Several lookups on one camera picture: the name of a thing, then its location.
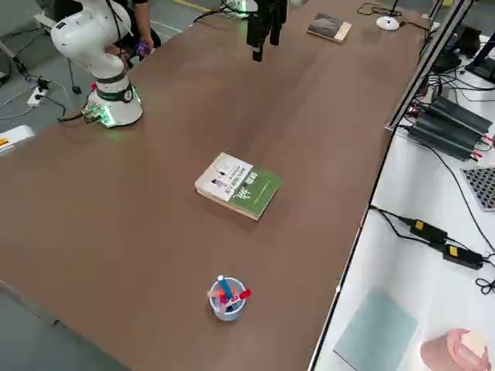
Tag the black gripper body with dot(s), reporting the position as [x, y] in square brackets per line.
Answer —
[272, 7]

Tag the dark book with hands cover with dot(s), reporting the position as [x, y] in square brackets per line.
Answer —
[326, 25]

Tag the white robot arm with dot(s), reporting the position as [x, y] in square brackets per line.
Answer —
[236, 5]
[89, 50]

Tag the green and white book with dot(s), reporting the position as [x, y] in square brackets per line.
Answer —
[251, 189]

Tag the white round stand base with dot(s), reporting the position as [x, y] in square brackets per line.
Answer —
[388, 23]

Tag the dark finned power supply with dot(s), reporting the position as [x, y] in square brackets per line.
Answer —
[444, 137]
[460, 114]

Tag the black monitor stand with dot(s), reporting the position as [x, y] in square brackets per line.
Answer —
[483, 69]

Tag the white power strip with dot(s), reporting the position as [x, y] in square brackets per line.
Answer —
[36, 97]

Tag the black adapter yellow label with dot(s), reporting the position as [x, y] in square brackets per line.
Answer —
[462, 256]
[427, 229]

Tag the blue marker white cap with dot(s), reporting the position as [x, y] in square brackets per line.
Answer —
[225, 288]

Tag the perforated metal plate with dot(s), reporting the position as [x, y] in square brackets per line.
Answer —
[481, 189]

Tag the red marker pen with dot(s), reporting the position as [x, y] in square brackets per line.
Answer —
[244, 295]

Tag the white box orange sticker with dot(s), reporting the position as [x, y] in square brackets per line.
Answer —
[15, 139]

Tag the orange marker pen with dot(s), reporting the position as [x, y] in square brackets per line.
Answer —
[220, 295]

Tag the clear plastic pen cup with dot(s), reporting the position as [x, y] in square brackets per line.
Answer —
[232, 315]

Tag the pale green sheet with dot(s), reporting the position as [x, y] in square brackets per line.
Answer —
[375, 336]

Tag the pink roll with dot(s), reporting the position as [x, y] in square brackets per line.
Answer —
[444, 349]

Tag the aluminium frame post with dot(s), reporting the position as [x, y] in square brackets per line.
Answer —
[426, 63]

